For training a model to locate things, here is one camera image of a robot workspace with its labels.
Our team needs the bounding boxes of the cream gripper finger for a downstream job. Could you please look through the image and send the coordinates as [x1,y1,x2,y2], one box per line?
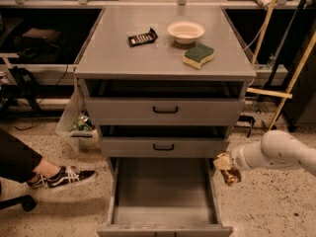
[213,155,232,171]

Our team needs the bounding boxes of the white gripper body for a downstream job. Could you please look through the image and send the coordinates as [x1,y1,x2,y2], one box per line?
[230,142,261,171]

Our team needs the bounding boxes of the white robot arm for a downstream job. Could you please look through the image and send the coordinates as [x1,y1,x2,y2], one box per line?
[213,130,316,176]

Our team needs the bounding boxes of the grey bottom drawer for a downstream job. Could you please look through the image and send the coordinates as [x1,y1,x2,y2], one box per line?
[97,158,233,237]

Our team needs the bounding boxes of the grey drawer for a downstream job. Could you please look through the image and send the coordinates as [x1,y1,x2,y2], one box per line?
[97,158,233,237]
[100,125,229,158]
[83,79,245,125]

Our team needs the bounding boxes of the grey drawer cabinet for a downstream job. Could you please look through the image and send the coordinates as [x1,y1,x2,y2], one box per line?
[73,4,257,237]

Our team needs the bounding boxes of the grey middle drawer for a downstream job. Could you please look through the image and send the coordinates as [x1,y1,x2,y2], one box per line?
[100,125,229,158]

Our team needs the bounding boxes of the grey top drawer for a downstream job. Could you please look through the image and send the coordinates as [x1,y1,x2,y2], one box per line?
[83,79,245,125]

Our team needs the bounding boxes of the green can in bin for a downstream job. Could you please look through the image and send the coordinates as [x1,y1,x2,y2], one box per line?
[72,115,93,131]

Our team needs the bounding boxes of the green yellow sponge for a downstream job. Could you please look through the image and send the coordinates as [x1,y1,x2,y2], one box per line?
[183,43,214,69]

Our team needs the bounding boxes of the white bowl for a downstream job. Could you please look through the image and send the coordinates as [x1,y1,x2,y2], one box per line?
[167,21,205,44]

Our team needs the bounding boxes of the clear plastic bin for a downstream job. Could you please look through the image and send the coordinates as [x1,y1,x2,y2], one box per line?
[55,90,100,152]

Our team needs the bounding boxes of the black white sneaker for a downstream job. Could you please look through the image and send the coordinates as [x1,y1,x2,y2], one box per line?
[27,166,97,191]

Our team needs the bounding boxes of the black chair base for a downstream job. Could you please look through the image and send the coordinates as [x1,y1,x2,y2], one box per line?
[0,195,37,211]

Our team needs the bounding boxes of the person leg black trousers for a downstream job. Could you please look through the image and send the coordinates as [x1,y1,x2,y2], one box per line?
[0,128,63,198]

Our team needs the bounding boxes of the dark bag on shelf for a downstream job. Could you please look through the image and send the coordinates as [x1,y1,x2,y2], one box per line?
[22,28,60,47]

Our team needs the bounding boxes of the wooden frame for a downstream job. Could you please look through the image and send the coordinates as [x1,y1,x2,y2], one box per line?
[246,0,316,131]

